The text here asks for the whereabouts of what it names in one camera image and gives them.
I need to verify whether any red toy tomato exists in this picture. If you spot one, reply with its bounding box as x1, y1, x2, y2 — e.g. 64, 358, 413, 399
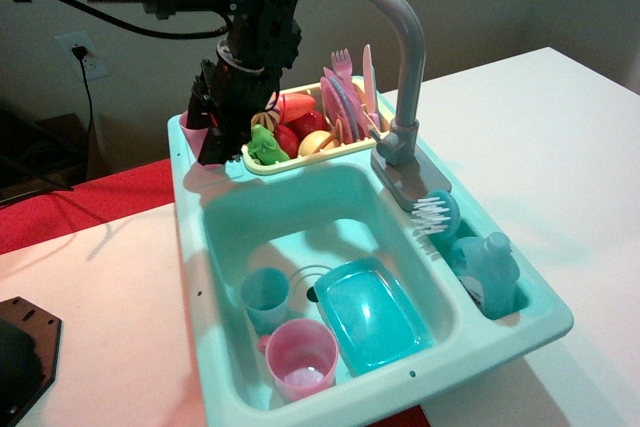
273, 124, 300, 159

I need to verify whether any teal soap bottle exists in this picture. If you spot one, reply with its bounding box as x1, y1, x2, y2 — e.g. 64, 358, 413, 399
449, 232, 520, 320

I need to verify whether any purple striped toy ball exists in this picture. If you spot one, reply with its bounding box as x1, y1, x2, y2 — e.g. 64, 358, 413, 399
251, 95, 281, 132

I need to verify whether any teal toy sink unit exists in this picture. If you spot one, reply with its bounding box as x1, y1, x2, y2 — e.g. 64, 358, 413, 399
168, 115, 573, 426

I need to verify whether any yellow toy fruit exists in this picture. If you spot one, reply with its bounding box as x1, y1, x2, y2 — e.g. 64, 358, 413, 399
298, 130, 340, 156

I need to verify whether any pink toy fork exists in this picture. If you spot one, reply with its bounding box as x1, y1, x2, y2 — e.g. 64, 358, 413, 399
331, 49, 353, 91

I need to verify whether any small pink plastic cup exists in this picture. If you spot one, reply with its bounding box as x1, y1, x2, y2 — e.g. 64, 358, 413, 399
179, 111, 224, 169

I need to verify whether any pink toy plate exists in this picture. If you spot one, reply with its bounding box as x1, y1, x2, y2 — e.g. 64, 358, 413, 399
320, 67, 369, 144

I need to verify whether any teal dish brush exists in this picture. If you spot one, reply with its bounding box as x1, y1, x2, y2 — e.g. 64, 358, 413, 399
412, 190, 461, 239

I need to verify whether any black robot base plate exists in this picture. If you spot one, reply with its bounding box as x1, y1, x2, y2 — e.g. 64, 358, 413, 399
1, 296, 62, 426

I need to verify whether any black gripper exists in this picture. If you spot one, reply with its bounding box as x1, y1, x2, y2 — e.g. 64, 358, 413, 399
186, 41, 280, 166

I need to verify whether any green toy vegetable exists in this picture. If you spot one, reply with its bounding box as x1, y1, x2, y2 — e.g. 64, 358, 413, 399
248, 124, 283, 165

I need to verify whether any white wall outlet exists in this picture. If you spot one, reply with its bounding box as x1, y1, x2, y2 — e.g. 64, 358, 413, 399
53, 30, 109, 81

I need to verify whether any teal plastic cup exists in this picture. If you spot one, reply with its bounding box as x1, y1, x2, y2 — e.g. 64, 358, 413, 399
240, 267, 290, 336

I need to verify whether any pink toy knife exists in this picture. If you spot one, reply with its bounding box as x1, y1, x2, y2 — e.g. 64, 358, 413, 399
362, 44, 377, 115

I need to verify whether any black power cable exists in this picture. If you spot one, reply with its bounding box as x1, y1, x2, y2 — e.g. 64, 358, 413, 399
70, 44, 96, 181

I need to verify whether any teal rectangular tray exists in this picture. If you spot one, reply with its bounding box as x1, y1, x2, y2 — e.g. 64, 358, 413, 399
313, 257, 434, 377

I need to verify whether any grey pink toy faucet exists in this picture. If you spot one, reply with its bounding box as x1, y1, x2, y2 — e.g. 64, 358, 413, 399
289, 0, 453, 212

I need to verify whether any orange toy carrot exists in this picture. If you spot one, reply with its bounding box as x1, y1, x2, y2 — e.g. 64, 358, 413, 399
276, 93, 316, 123

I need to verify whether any cream dish rack basket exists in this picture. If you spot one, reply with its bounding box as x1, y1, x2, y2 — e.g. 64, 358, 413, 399
242, 77, 394, 176

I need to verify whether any pink mug with handle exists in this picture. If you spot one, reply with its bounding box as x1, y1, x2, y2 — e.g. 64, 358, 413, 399
257, 318, 339, 402

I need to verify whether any red toy apple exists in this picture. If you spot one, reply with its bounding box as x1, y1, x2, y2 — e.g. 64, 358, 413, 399
288, 111, 329, 141

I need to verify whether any red cloth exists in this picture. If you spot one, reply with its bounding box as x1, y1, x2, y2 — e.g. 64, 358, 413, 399
1, 160, 174, 254

